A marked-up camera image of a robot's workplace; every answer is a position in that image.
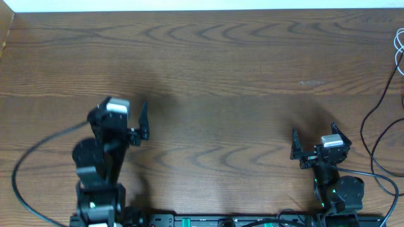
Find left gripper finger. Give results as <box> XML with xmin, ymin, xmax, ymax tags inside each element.
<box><xmin>94</xmin><ymin>96</ymin><xmax>110</xmax><ymax>113</ymax></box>
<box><xmin>138</xmin><ymin>102</ymin><xmax>150</xmax><ymax>141</ymax></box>

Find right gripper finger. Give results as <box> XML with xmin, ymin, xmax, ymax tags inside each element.
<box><xmin>290</xmin><ymin>129</ymin><xmax>303</xmax><ymax>160</ymax></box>
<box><xmin>331</xmin><ymin>122</ymin><xmax>352</xmax><ymax>146</ymax></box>

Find white USB cable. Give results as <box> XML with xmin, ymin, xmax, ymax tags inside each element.
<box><xmin>393</xmin><ymin>28</ymin><xmax>404</xmax><ymax>76</ymax></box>

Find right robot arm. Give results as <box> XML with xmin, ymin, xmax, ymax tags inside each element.
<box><xmin>290</xmin><ymin>122</ymin><xmax>364</xmax><ymax>214</ymax></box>

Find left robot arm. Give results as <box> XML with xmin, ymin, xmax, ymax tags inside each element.
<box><xmin>69</xmin><ymin>96</ymin><xmax>150</xmax><ymax>226</ymax></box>

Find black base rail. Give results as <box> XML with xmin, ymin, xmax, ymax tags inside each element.
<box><xmin>69</xmin><ymin>212</ymin><xmax>386</xmax><ymax>227</ymax></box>

